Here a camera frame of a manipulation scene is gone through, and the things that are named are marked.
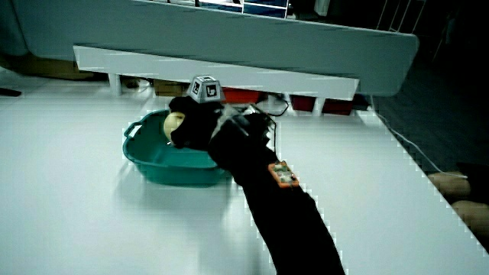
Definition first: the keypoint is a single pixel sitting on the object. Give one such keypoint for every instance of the person's right hand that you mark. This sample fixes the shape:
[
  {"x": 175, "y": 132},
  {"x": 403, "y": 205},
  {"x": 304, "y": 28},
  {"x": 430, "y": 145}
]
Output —
[{"x": 195, "y": 130}]

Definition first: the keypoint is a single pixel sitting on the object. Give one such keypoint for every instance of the yellow pear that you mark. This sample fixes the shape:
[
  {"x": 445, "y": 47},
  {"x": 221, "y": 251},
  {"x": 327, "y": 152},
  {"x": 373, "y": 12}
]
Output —
[{"x": 172, "y": 124}]

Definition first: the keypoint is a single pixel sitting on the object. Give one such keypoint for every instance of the green plastic basin plate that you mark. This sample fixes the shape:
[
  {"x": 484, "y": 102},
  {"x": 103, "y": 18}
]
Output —
[{"x": 175, "y": 164}]

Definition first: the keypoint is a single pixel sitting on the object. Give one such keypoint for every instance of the person's right forearm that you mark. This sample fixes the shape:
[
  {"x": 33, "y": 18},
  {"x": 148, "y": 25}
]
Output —
[{"x": 282, "y": 221}]

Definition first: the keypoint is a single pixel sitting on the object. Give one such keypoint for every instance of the red storage box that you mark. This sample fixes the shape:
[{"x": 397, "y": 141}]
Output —
[
  {"x": 240, "y": 95},
  {"x": 302, "y": 103},
  {"x": 337, "y": 107}
]

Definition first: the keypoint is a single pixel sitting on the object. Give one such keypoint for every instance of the white desk riser shelf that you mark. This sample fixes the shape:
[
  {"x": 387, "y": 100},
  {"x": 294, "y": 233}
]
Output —
[{"x": 160, "y": 68}]

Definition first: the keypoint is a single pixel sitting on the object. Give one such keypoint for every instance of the white back panel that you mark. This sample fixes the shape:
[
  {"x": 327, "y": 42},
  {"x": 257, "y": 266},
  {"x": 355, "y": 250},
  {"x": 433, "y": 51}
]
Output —
[{"x": 229, "y": 38}]

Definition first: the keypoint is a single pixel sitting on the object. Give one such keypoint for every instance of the orange sensor module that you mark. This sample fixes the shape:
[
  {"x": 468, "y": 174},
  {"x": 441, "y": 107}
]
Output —
[{"x": 283, "y": 174}]

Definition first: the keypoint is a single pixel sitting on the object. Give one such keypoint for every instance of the blue and white panel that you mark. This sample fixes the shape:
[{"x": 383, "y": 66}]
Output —
[{"x": 263, "y": 8}]

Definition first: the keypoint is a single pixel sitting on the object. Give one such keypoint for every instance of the large brown cardboard box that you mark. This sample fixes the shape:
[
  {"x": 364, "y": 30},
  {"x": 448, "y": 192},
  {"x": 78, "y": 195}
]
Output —
[{"x": 46, "y": 68}]

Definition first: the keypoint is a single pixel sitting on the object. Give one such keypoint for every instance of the flat black object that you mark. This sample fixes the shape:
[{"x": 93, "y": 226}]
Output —
[{"x": 9, "y": 92}]

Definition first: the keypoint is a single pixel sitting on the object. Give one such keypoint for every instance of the person's leg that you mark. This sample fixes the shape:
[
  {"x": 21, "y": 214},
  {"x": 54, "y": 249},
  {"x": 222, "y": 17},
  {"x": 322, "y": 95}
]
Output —
[
  {"x": 473, "y": 217},
  {"x": 451, "y": 186}
]

